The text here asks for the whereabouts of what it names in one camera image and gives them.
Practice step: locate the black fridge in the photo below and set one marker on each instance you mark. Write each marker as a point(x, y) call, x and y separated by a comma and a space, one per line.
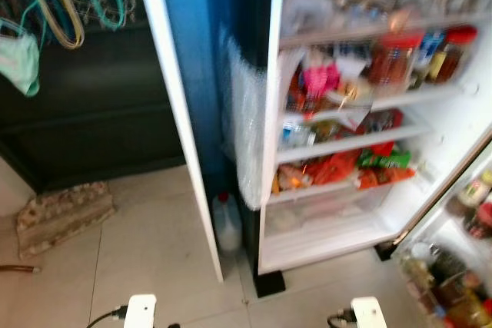
point(453, 113)

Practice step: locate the fridge door with shelves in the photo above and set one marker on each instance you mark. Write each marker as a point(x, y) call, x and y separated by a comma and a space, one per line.
point(461, 243)

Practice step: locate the bottle with white label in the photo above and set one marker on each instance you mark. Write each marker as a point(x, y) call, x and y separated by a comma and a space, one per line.
point(475, 190)

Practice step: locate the red container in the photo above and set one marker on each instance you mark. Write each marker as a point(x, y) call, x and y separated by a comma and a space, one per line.
point(485, 219)

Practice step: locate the dark bottle with red cap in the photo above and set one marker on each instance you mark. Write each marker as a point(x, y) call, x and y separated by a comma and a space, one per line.
point(453, 51)

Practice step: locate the green snack packet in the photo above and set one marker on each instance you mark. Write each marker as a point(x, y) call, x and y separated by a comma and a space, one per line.
point(384, 159)

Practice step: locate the bottle with blue label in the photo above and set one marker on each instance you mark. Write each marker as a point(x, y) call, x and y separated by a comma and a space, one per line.
point(429, 51)

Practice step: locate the jar with red lid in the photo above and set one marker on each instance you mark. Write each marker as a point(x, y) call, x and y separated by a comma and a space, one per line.
point(393, 59)

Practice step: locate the orange snack packet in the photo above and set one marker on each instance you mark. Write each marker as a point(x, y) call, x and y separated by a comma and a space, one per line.
point(334, 168)

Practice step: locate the amber glass bottle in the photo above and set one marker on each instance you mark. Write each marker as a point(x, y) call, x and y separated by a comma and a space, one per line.
point(465, 314)

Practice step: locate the clear crisper drawer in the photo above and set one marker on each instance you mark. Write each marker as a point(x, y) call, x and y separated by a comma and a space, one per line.
point(330, 209)

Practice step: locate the pink packet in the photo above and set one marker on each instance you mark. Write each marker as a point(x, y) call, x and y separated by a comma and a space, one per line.
point(320, 80)

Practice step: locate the clear plastic bag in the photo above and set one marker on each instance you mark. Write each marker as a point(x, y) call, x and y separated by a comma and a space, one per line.
point(307, 9)

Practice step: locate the clear bubble wrap sheet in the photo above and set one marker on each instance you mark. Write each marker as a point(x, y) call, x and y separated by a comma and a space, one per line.
point(247, 128)

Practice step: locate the clear bottle with red cap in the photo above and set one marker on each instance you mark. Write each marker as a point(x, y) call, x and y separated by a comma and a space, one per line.
point(227, 228)

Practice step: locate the black cabinet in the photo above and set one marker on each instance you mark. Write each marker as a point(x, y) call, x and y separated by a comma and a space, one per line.
point(92, 113)

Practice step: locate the grey egg carton stack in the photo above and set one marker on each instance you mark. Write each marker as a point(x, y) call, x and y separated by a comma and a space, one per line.
point(65, 217)

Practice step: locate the yellow clothes hanger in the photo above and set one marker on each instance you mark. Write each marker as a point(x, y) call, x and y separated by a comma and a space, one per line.
point(68, 13)

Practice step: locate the mint green cloth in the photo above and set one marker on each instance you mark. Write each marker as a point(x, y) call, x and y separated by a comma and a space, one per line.
point(21, 63)

